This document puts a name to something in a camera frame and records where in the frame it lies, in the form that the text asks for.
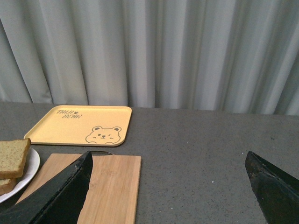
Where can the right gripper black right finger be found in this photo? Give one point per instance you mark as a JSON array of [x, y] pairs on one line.
[[276, 191]]

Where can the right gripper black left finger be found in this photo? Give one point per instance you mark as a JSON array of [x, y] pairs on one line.
[[59, 201]]

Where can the white round plate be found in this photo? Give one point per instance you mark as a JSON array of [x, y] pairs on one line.
[[31, 167]]

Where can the bread slice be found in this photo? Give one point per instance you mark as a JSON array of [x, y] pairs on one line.
[[7, 185], [13, 156]]

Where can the wooden cutting board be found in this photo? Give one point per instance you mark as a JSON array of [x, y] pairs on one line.
[[113, 188]]

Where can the yellow bear tray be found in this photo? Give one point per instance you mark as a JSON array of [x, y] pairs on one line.
[[82, 125]]

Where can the grey curtain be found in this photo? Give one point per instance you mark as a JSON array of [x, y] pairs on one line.
[[229, 55]]

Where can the black cutting board handle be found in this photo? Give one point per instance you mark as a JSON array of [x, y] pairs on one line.
[[101, 153]]

